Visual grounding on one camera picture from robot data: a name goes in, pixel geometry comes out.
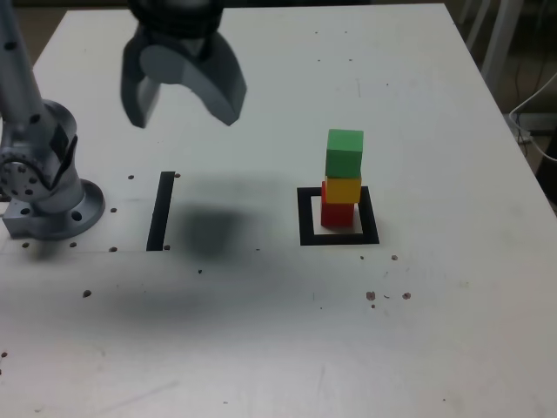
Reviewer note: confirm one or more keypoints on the yellow cube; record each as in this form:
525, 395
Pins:
344, 190

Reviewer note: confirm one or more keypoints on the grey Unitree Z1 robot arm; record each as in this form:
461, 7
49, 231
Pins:
52, 126

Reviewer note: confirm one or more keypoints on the black tape square outline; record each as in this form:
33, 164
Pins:
304, 217

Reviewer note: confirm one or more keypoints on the green cube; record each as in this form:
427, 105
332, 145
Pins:
344, 154

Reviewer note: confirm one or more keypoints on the red cube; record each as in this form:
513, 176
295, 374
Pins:
337, 215

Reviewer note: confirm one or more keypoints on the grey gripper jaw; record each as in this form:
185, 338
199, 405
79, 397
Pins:
132, 96
222, 87

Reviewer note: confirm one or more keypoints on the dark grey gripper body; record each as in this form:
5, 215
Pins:
187, 43

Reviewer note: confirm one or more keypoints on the white furniture frame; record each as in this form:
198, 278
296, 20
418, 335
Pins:
500, 35

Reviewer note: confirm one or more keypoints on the black tape strip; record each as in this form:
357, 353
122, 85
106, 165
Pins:
159, 217

